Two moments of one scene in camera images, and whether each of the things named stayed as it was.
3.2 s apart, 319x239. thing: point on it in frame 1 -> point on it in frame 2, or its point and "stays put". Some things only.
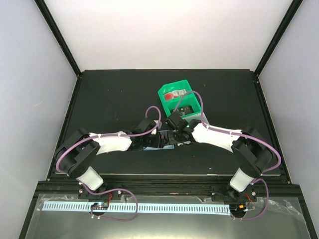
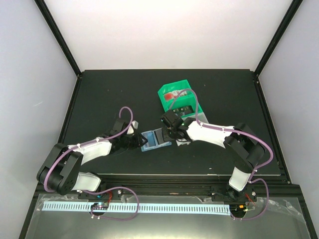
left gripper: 157,142 -> 138,141
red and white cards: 174,94 stays put
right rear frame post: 287,18 stays put
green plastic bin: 178,94 stays put
